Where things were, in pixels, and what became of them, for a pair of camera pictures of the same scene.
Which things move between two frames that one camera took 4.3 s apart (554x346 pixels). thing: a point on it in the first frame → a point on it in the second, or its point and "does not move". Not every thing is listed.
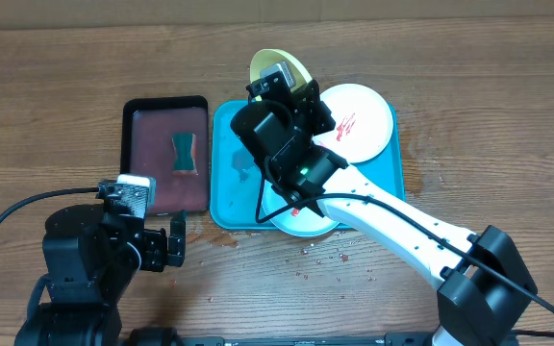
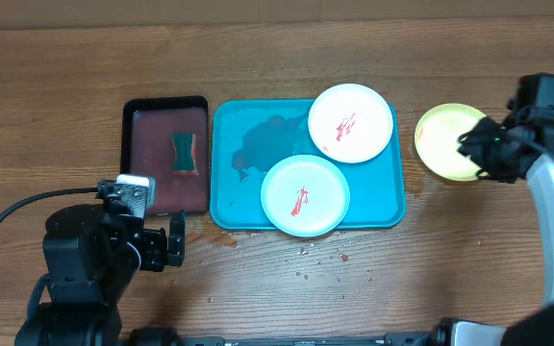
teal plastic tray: x=238 y=174 does not move
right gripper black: x=316 y=110 → x=473 y=147
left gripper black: x=153 y=259 does not move
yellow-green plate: x=269 y=56 → x=436 y=138
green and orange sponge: x=186 y=158 does not move
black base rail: x=390 y=339 does not move
